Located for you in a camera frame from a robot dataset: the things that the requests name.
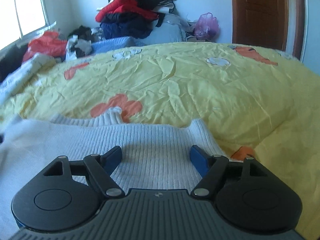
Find white knit sweater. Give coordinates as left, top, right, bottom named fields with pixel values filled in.
left=1, top=107, right=223, bottom=239

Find black clothing by window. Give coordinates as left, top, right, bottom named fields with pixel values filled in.
left=1, top=44, right=28, bottom=82

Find dark navy clothes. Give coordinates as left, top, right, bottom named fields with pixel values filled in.
left=100, top=12, right=158, bottom=40

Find yellow floral bed quilt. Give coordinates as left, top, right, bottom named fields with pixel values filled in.
left=1, top=42, right=319, bottom=239

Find white patterned bed sheet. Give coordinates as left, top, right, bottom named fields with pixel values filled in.
left=1, top=53, right=56, bottom=105

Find light blue folded blanket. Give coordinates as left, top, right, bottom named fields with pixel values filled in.
left=91, top=36, right=145, bottom=55

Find white crumpled plastic bag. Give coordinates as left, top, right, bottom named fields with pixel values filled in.
left=65, top=35, right=92, bottom=61

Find red plastic bag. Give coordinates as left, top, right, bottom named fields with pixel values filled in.
left=22, top=31, right=67, bottom=62

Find pink plastic bag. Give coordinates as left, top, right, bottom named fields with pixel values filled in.
left=194, top=12, right=220, bottom=41

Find grey bedding bundle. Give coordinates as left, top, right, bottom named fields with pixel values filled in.
left=140, top=14, right=193, bottom=45

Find brown wooden door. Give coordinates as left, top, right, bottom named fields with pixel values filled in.
left=232, top=0, right=305, bottom=59

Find red jacket on pile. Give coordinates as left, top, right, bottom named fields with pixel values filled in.
left=95, top=0, right=158, bottom=23

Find bright window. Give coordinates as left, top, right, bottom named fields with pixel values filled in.
left=1, top=0, right=49, bottom=49

